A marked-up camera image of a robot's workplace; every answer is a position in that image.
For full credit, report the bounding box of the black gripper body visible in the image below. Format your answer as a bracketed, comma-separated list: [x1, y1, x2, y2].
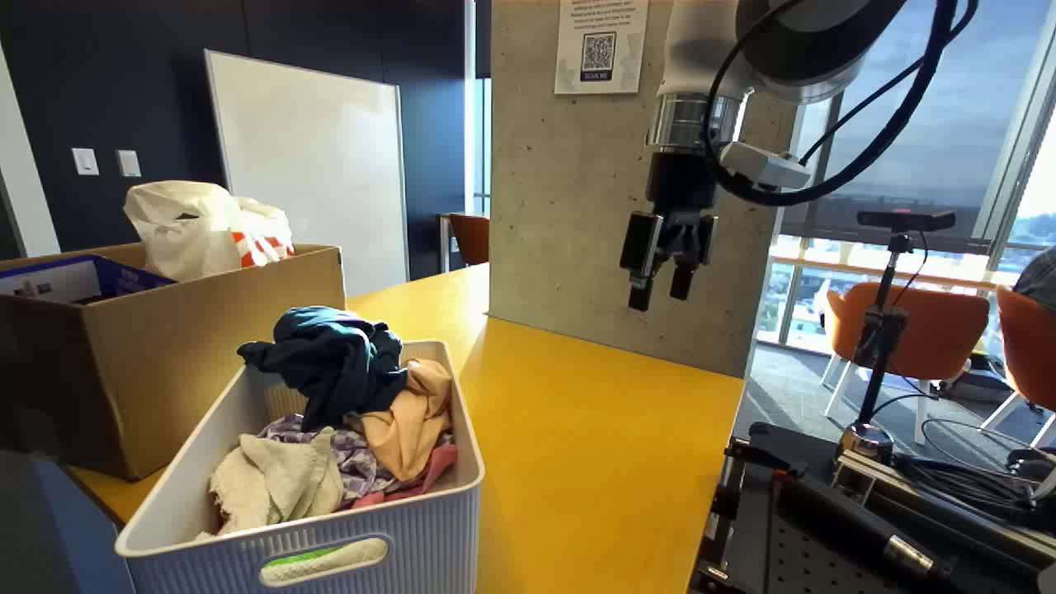
[616, 150, 720, 292]

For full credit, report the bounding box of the dark blue shirt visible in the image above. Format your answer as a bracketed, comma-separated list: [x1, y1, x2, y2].
[237, 305, 412, 436]

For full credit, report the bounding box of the white ribbed plastic basket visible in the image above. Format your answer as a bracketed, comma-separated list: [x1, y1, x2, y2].
[114, 336, 490, 594]

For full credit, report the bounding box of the cream white towel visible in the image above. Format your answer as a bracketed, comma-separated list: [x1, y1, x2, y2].
[208, 426, 349, 538]

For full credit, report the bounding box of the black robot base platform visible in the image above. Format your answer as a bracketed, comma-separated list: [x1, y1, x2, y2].
[691, 424, 1056, 594]

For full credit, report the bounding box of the grey concrete pillar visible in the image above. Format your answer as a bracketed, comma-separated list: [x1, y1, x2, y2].
[490, 0, 823, 379]

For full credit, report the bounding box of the orange chair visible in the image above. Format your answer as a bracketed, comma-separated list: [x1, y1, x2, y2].
[823, 280, 994, 424]
[438, 211, 493, 273]
[976, 284, 1056, 448]

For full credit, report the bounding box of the paper sign with QR code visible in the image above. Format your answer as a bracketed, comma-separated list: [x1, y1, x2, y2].
[551, 0, 650, 99]

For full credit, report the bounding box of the black tripod stand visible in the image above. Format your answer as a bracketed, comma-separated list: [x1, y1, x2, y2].
[840, 227, 918, 456]

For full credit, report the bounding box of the peach beige cloth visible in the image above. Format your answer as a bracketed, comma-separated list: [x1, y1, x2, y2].
[356, 356, 460, 488]

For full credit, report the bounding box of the white board panel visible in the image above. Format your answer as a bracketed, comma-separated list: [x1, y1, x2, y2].
[203, 45, 412, 299]

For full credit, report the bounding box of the white plastic bag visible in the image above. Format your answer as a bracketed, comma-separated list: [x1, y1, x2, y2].
[118, 177, 297, 284]

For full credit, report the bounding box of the brown cardboard box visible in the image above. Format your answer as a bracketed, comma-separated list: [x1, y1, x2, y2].
[0, 242, 349, 481]

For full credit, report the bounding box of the blue printed carton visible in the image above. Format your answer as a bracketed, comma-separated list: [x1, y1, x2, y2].
[0, 254, 175, 308]

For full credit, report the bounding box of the dark blue furniture piece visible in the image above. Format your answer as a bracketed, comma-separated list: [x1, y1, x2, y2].
[0, 444, 140, 594]

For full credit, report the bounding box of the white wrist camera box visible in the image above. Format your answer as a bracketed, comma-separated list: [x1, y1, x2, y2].
[717, 140, 816, 196]

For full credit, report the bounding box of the black camera on tripod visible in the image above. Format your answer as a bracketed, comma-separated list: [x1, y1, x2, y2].
[854, 208, 961, 235]

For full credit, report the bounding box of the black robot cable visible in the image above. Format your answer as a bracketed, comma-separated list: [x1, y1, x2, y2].
[703, 0, 985, 211]

